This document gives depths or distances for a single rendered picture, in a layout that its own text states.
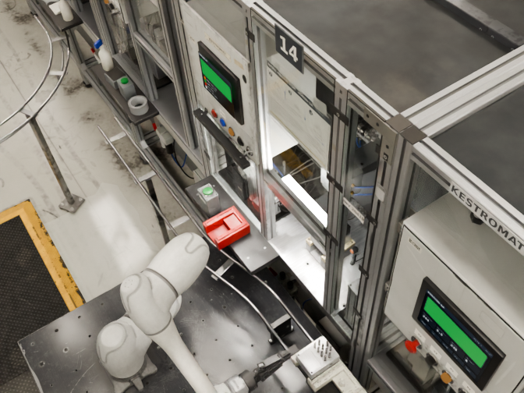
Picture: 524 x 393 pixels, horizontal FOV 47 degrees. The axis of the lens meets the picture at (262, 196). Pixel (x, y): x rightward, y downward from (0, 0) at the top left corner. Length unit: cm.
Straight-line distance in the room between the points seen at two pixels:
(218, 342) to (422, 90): 147
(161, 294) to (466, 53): 106
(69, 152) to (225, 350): 226
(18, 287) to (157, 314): 204
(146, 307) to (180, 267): 15
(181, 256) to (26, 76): 346
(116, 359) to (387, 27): 150
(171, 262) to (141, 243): 190
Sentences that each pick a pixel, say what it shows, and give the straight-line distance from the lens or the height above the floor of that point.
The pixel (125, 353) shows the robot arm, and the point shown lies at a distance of 235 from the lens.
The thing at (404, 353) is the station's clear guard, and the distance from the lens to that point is 202.
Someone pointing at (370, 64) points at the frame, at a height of 201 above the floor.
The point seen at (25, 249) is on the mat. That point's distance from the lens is 392.
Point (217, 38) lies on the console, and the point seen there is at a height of 182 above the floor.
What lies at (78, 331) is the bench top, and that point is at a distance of 272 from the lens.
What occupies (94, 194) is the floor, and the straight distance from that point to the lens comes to 404.
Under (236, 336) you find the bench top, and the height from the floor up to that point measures 68.
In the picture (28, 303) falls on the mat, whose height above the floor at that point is 1.
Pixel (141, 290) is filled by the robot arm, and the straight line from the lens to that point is 178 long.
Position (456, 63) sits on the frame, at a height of 201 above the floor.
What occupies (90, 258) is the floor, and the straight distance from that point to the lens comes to 375.
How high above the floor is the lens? 298
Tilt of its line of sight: 51 degrees down
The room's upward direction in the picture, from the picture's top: 5 degrees counter-clockwise
